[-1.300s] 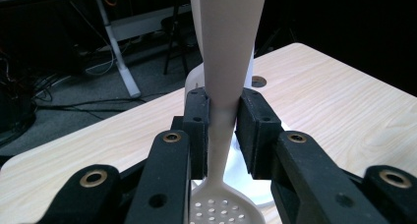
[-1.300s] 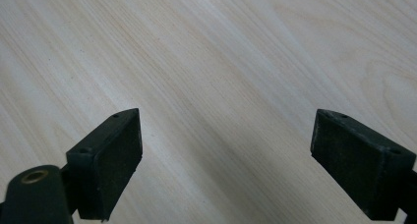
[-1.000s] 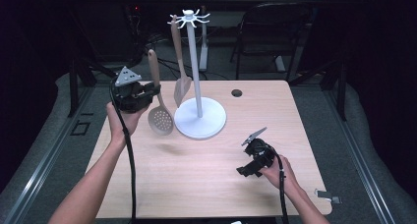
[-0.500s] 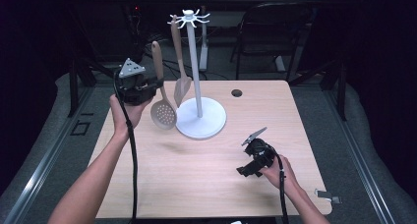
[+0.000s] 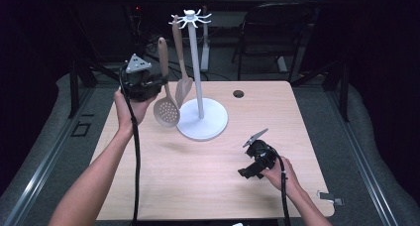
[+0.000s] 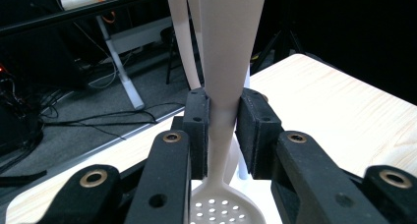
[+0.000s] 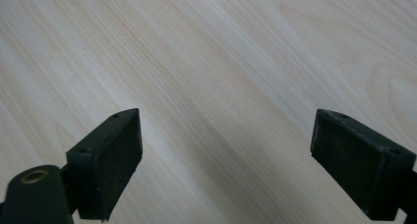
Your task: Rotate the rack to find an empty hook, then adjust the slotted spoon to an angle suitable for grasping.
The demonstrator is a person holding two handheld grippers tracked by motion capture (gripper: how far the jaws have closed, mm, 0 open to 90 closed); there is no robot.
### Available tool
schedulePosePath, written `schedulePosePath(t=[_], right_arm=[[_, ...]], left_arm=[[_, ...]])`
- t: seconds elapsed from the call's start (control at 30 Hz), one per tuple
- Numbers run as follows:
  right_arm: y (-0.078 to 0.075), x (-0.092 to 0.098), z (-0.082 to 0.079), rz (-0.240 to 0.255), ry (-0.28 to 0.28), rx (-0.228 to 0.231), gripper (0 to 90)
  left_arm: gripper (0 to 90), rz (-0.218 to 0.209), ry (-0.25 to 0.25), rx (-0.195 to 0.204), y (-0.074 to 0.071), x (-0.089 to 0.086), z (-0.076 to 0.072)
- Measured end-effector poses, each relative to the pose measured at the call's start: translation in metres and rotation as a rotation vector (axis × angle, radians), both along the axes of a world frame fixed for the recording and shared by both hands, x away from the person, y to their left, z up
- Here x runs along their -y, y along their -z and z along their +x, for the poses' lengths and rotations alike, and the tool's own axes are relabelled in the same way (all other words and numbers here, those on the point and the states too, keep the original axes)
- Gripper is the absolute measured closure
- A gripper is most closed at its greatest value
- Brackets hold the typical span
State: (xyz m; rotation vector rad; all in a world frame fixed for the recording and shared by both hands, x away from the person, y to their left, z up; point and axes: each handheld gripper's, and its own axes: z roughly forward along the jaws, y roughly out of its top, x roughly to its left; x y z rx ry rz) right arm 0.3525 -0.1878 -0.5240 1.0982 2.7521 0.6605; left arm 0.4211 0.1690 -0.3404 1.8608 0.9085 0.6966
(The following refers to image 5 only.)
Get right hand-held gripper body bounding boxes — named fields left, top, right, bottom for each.
left=242, top=128, right=276, bottom=170

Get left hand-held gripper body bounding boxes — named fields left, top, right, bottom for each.
left=123, top=53, right=159, bottom=103

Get beige solid spatula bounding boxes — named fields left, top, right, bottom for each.
left=171, top=15, right=194, bottom=109

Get beige perforated skimmer spoon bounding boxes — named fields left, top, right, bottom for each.
left=153, top=37, right=181, bottom=129

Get white utensil rack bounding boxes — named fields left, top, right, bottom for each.
left=167, top=8, right=230, bottom=142

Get person's left hand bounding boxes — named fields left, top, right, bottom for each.
left=113, top=88, right=157, bottom=131

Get person's right hand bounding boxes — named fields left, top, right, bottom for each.
left=261, top=157, right=301, bottom=197

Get grey tape strip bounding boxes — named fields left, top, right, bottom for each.
left=317, top=189, right=345, bottom=207

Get black folding chair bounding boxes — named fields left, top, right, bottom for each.
left=231, top=2, right=317, bottom=83

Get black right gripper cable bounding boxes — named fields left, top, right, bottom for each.
left=266, top=146, right=292, bottom=226

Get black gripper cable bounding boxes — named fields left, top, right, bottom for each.
left=266, top=146, right=292, bottom=226
left=118, top=65, right=143, bottom=226

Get black floor cables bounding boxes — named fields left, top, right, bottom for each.
left=127, top=31, right=232, bottom=82

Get black metal frame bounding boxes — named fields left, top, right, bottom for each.
left=290, top=58, right=351, bottom=123
left=67, top=52, right=131, bottom=120

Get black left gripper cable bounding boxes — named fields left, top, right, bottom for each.
left=118, top=65, right=143, bottom=226

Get aluminium floor rail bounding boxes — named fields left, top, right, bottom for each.
left=325, top=86, right=399, bottom=226
left=3, top=86, right=97, bottom=226

